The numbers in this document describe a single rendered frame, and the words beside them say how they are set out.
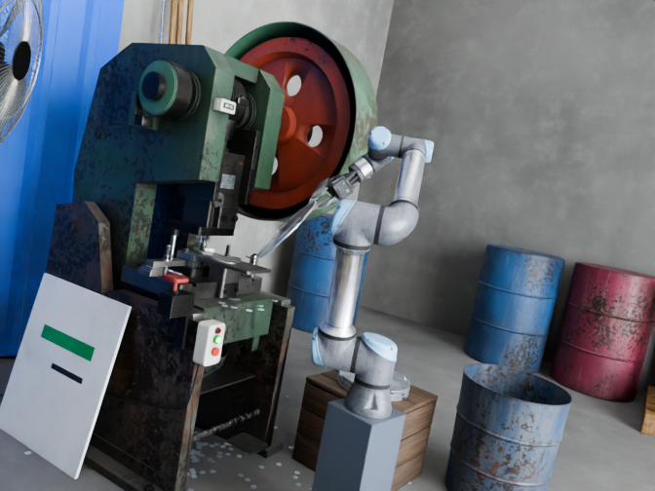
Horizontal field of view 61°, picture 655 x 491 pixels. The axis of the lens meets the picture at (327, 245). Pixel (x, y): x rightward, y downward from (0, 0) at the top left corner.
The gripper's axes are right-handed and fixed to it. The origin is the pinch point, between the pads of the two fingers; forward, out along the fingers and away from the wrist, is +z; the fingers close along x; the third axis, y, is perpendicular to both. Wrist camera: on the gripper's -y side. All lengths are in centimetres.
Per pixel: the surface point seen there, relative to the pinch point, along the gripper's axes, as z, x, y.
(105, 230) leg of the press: 63, -32, -29
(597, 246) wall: -201, 205, -156
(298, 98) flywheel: -29, -29, -42
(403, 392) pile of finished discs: 12, 80, 5
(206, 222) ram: 32.9, -14.7, -13.8
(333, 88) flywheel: -39, -26, -26
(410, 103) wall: -189, 52, -295
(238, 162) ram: 9.9, -24.8, -20.5
